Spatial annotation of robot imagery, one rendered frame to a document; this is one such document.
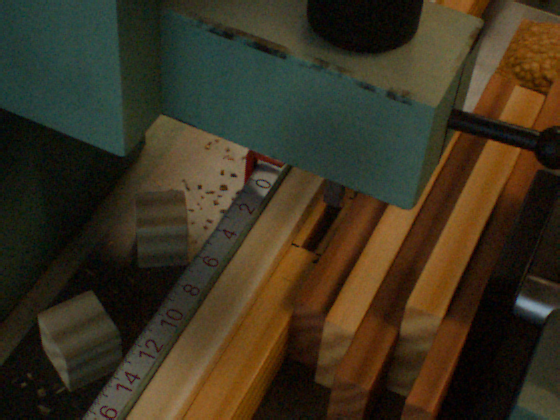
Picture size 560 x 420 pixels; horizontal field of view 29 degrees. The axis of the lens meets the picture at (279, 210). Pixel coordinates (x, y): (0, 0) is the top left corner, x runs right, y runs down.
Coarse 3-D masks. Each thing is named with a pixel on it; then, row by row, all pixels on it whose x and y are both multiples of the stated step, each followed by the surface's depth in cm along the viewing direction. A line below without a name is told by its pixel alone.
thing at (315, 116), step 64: (192, 0) 49; (256, 0) 50; (192, 64) 51; (256, 64) 49; (320, 64) 47; (384, 64) 47; (448, 64) 48; (256, 128) 52; (320, 128) 50; (384, 128) 48; (384, 192) 51
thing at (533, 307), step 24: (528, 192) 53; (552, 192) 53; (528, 216) 52; (528, 240) 51; (504, 264) 50; (528, 264) 50; (504, 288) 49; (528, 288) 53; (552, 288) 53; (480, 312) 50; (504, 312) 49; (528, 312) 53; (480, 336) 51; (480, 360) 52; (456, 384) 54; (480, 384) 53
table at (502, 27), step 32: (512, 32) 76; (480, 64) 74; (480, 96) 72; (544, 256) 63; (512, 320) 60; (512, 352) 58; (288, 384) 56; (320, 384) 56; (512, 384) 57; (256, 416) 55; (288, 416) 55; (320, 416) 55; (384, 416) 55; (448, 416) 55; (480, 416) 55
